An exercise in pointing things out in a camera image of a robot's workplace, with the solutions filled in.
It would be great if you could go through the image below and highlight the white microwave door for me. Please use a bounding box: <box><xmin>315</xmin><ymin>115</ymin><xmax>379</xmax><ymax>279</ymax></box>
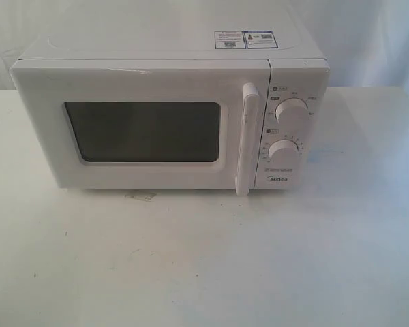
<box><xmin>11</xmin><ymin>59</ymin><xmax>271</xmax><ymax>195</ymax></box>

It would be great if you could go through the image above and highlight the white microwave oven body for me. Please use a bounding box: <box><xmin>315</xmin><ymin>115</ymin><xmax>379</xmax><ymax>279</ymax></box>
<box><xmin>14</xmin><ymin>0</ymin><xmax>330</xmax><ymax>192</ymax></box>

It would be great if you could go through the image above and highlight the clear tape patch on table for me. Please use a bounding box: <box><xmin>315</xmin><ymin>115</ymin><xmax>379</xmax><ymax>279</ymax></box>
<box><xmin>125</xmin><ymin>190</ymin><xmax>157</xmax><ymax>202</ymax></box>

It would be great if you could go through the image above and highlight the lower white control knob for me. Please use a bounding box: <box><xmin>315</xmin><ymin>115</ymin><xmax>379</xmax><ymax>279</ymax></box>
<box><xmin>269</xmin><ymin>140</ymin><xmax>299</xmax><ymax>166</ymax></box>

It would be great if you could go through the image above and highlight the white control knob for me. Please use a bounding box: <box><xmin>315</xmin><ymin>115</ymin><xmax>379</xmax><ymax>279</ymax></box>
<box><xmin>269</xmin><ymin>140</ymin><xmax>299</xmax><ymax>166</ymax></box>
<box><xmin>275</xmin><ymin>98</ymin><xmax>309</xmax><ymax>127</ymax></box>

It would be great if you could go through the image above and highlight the upper white control knob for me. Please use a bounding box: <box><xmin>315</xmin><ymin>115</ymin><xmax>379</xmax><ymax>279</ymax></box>
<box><xmin>275</xmin><ymin>98</ymin><xmax>309</xmax><ymax>127</ymax></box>

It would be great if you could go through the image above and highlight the blue warning sticker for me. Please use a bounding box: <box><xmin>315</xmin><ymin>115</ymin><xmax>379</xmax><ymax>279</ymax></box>
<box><xmin>214</xmin><ymin>31</ymin><xmax>279</xmax><ymax>50</ymax></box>

